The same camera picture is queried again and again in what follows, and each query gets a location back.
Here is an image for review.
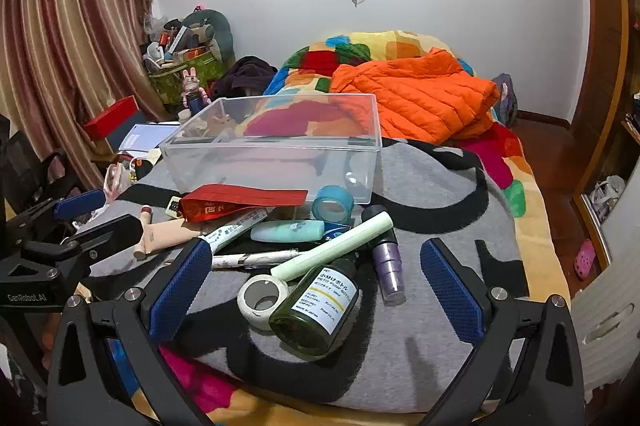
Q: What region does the wooden wardrobe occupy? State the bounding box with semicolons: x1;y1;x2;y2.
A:
575;0;640;257

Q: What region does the pink rabbit toy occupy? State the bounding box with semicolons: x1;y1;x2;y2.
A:
181;68;208;114

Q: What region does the white tape roll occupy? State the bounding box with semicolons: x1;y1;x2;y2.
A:
237;273;291;332

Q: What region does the mint green squeeze tube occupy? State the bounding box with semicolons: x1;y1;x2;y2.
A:
250;220;326;243

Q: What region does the grey plush pillow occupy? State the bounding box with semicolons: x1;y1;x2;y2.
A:
182;8;235;62

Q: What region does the pink slipper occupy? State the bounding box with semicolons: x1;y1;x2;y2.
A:
574;238;598;281

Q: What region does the white booklet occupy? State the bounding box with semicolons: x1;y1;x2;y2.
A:
119;122;181;153

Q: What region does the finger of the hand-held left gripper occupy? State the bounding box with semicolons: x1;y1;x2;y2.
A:
20;213;145;279
0;188;107;247

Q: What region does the striped brown curtain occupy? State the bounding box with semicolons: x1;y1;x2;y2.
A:
0;0;173;192

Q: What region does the beige cosmetic tube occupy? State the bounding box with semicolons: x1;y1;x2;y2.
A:
132;218;203;261
139;204;153;252

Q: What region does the blue tape roll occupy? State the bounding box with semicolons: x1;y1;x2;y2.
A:
311;186;355;223

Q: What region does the dark green pump bottle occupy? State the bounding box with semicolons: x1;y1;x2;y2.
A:
269;256;361;362

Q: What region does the colourful patchwork blanket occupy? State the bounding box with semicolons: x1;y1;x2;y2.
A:
107;30;571;426

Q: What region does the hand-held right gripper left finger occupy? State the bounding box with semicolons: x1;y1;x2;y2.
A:
46;237;216;426

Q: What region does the red box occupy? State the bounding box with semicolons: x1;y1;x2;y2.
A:
82;95;141;141

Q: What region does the orange puffer jacket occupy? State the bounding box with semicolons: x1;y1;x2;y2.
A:
329;48;501;146

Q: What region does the purple bottle with black cap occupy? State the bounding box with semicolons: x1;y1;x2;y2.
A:
361;204;406;304

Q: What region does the white printed tube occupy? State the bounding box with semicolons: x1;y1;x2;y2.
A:
200;208;273;254

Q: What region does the grey backpack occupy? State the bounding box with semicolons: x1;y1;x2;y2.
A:
492;73;519;127

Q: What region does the green fabric bag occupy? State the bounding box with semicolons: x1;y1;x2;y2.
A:
145;48;223;107

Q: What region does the white plastic stool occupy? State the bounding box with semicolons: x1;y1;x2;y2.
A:
570;251;640;392

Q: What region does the black chair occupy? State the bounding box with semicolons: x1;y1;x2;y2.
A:
0;113;83;227

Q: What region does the white pen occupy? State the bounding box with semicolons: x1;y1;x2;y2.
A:
211;248;300;270

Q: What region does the white bag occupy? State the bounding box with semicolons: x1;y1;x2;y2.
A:
589;175;627;219

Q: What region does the clear plastic storage box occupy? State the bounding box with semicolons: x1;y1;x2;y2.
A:
159;94;383;207

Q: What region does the red foil packet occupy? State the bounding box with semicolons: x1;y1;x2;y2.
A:
179;183;309;223

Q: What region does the pink pouch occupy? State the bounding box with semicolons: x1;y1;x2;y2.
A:
102;161;133;197

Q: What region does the pale green tube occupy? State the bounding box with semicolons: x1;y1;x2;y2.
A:
270;211;394;282

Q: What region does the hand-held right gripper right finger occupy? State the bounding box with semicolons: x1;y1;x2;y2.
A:
417;237;586;426

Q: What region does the navy box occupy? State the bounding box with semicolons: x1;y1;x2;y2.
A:
105;116;151;152

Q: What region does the small blue packet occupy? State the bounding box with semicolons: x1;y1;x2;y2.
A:
322;222;353;243

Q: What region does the dark purple cloth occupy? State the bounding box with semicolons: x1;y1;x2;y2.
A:
215;55;278;99

